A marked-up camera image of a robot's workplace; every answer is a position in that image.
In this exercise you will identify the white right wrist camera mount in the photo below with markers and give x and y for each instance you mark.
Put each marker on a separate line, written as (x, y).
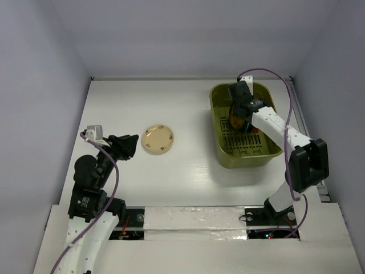
(246, 78)

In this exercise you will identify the olive green dish rack tub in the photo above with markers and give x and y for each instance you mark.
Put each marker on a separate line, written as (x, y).
(236, 149)

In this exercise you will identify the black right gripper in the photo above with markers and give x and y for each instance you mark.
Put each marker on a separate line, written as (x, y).
(238, 115)

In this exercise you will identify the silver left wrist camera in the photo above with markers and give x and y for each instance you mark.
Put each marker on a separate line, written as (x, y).
(96, 132)

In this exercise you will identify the beige floral plate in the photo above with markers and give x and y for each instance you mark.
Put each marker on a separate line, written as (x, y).
(158, 139)

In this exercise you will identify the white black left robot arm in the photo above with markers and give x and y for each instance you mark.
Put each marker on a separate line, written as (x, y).
(93, 214)

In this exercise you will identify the blue floral dark-rimmed plate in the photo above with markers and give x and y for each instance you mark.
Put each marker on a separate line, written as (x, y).
(249, 128)

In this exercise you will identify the right arm base electronics bay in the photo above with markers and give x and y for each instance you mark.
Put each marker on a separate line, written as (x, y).
(259, 226)

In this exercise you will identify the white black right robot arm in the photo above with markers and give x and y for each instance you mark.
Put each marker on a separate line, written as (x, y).
(263, 117)

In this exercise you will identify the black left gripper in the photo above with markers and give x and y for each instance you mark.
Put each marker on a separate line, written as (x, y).
(124, 145)

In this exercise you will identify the left arm base electronics bay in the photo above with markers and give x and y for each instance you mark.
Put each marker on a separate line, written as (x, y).
(132, 227)

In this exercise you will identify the yellow brown patterned plate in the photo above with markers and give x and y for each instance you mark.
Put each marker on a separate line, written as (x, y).
(235, 122)

